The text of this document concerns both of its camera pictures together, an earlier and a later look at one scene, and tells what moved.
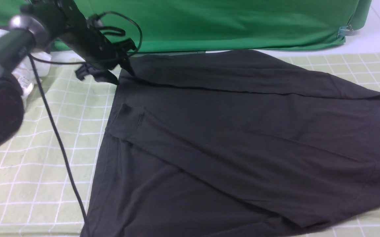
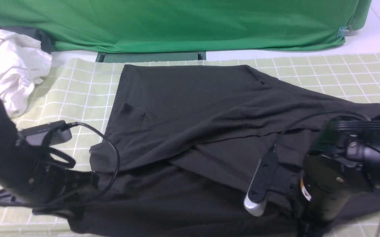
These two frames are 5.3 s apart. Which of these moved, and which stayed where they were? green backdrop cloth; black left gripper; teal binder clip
Moved: black left gripper
Stayed: green backdrop cloth; teal binder clip
